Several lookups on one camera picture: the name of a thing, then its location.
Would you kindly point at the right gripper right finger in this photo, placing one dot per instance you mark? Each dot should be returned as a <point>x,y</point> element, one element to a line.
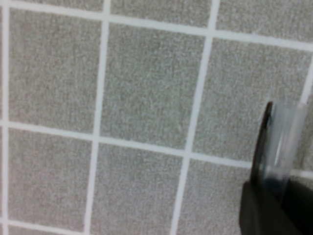
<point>300,208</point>

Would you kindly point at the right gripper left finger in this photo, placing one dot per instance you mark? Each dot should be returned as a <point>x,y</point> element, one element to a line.
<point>259,213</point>

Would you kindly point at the clear pen cap black clip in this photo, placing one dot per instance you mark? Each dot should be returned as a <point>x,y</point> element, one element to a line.
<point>286,137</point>

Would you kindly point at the gray white-grid table cloth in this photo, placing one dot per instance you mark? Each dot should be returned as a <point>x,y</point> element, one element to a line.
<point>146,98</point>

